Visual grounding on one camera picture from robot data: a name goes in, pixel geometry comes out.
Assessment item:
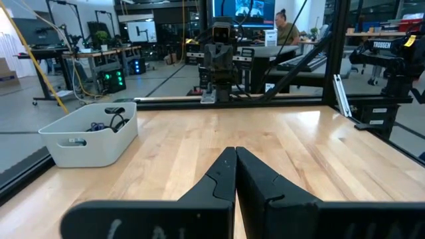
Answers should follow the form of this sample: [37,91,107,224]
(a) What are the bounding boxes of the dark computer monitor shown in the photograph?
[12,17,63,48]

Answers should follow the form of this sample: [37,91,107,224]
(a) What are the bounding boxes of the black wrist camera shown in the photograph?
[211,21,232,44]

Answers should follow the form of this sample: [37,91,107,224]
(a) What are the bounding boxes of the wooden desk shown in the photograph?
[344,31,408,38]

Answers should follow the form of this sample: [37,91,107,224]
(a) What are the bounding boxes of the bright white monitor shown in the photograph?
[126,21,158,44]

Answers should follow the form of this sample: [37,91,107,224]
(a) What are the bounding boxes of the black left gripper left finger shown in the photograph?
[60,147,238,239]

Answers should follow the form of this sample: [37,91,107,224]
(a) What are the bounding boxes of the white sign box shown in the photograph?
[264,29,278,47]

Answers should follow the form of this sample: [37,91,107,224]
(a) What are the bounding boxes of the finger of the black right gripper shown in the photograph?
[218,45,226,71]
[211,45,219,71]

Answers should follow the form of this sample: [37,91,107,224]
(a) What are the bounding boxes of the blue braided USB-C cable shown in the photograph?
[85,121,108,133]

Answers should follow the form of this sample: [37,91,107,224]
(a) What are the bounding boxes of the white plastic bin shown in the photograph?
[38,102,139,169]

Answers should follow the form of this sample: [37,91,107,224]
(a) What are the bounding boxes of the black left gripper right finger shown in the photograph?
[236,146,425,239]

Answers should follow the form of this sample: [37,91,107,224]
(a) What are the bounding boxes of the yellow cable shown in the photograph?
[0,0,70,116]

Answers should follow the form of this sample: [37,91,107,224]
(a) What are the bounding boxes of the computer tower green lights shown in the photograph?
[98,67,128,95]

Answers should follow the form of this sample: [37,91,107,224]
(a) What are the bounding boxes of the large computer monitor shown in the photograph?
[212,0,276,30]

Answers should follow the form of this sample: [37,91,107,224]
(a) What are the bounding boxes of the person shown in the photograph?
[274,7,301,46]

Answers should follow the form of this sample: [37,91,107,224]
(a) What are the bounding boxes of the red storage box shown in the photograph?
[397,13,425,33]

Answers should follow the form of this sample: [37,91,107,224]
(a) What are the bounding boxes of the computer tower blue lights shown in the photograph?
[128,57,147,76]

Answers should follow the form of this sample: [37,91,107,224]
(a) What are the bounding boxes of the long wooden table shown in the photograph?
[62,45,143,79]

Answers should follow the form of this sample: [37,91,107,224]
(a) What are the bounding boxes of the black aluminium table frame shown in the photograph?
[0,0,425,206]

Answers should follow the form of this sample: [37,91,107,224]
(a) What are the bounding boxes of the blue storage bins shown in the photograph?
[355,21,383,33]

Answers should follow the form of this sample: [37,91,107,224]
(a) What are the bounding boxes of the black knotted USB-C cable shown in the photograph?
[114,116,131,133]

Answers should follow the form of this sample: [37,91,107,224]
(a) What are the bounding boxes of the black standing desk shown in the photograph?
[15,46,76,107]

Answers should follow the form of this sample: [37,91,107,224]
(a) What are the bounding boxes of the brown cardboard box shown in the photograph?
[0,56,21,89]
[163,52,179,66]

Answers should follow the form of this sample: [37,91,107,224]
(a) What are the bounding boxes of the silver aluminium bar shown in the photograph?
[332,74,353,118]

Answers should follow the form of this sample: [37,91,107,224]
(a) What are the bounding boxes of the green potted plant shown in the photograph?
[94,29,111,52]

